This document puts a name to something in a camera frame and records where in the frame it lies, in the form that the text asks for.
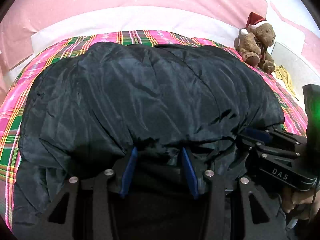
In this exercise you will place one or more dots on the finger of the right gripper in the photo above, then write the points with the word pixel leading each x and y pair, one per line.
pixel 256 134

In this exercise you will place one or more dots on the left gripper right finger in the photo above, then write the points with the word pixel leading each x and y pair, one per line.
pixel 251 215

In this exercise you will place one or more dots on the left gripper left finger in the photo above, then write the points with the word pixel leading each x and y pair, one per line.
pixel 59 220

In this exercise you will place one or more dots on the black puffer jacket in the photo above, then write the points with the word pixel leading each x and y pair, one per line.
pixel 84 114

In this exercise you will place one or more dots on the person right hand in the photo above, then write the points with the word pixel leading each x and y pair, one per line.
pixel 310 198

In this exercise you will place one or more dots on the yellow cloth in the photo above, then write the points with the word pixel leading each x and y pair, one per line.
pixel 284 77

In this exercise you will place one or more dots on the brown teddy bear santa hat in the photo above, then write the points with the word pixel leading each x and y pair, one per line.
pixel 253 41

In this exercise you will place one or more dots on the pink plaid bed sheet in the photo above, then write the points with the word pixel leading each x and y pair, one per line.
pixel 14 103

